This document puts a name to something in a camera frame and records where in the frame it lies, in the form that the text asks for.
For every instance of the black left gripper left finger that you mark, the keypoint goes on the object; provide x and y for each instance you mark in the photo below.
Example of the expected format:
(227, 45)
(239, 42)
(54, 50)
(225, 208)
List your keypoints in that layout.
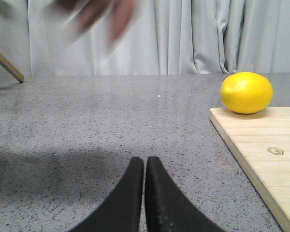
(120, 211)

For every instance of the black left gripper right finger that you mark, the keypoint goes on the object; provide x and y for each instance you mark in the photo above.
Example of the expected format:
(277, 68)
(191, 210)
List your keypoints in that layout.
(166, 207)

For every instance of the light wooden cutting board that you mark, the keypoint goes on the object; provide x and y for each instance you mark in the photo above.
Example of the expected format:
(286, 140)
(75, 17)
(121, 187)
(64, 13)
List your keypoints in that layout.
(260, 142)

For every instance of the yellow lemon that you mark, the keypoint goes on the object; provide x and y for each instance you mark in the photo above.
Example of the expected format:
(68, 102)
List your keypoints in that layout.
(246, 92)

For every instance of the grey curtain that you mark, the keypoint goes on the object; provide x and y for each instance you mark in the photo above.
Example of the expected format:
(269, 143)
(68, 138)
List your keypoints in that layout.
(87, 38)

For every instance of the wooden stick leg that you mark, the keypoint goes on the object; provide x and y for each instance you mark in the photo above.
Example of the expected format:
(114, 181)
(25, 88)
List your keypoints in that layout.
(11, 69)

